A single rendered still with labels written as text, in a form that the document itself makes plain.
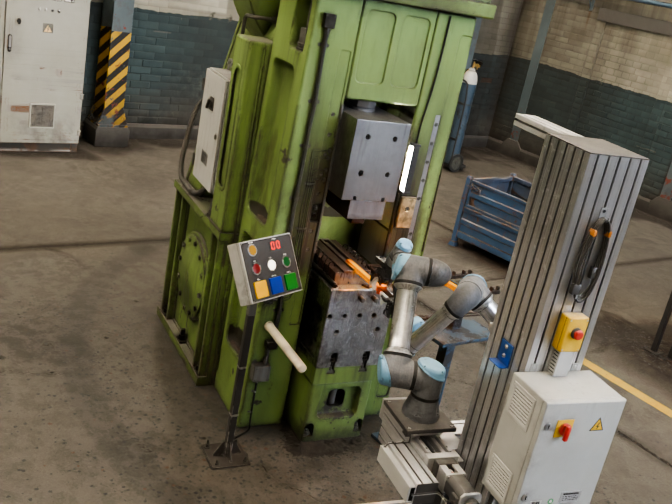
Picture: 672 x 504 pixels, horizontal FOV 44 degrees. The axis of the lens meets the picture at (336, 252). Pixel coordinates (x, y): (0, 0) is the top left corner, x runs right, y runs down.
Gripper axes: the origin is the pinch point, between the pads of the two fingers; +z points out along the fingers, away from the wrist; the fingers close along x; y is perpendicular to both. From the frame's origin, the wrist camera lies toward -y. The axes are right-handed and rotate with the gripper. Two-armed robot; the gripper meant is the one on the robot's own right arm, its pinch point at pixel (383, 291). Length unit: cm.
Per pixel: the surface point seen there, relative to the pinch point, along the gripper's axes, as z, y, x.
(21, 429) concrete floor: 59, 99, -152
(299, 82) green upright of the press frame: 43, -87, -42
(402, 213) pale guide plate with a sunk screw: 39, -26, 27
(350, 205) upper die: 27.4, -33.6, -11.5
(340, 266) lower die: 33.4, 1.2, -7.0
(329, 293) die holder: 23.4, 11.6, -15.9
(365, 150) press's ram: 27, -62, -9
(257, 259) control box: 10, -12, -63
